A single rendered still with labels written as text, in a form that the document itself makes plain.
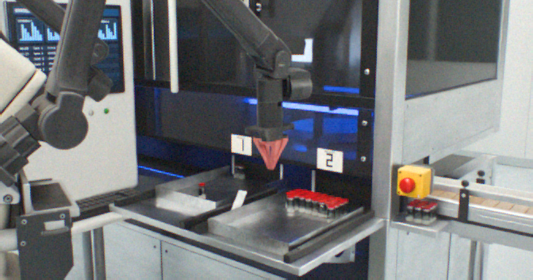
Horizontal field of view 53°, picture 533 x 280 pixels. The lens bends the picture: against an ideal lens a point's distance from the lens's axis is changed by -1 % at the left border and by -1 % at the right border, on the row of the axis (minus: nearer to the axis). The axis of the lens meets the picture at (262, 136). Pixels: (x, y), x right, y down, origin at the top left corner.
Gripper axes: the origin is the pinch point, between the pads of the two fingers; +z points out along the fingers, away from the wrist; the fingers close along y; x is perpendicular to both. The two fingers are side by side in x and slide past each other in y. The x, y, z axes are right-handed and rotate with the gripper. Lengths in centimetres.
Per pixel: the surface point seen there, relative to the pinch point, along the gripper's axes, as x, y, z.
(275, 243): -1.2, -0.1, 18.3
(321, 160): 11.3, 36.9, 8.0
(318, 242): -7.0, 8.8, 19.6
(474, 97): -9, 103, -5
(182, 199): 42.9, 10.1, 19.2
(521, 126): 75, 495, 74
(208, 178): 55, 33, 20
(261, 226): 12.7, 11.0, 20.9
